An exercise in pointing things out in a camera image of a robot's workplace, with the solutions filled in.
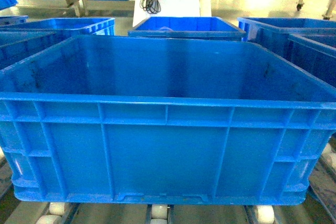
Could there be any blue crate behind centre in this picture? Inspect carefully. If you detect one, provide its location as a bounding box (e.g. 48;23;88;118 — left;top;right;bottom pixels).
128;16;246;41

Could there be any blue crate rear left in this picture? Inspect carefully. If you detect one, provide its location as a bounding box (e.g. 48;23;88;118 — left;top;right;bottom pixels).
1;17;115;69

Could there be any white roller track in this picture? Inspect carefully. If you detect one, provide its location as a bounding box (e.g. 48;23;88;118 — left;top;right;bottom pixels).
146;204;171;224

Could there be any blue crate rear right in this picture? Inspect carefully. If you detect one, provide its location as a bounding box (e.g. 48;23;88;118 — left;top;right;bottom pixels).
237;17;335;87

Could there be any large blue plastic crate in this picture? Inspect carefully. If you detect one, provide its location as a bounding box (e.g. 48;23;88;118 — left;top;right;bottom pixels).
1;35;335;205

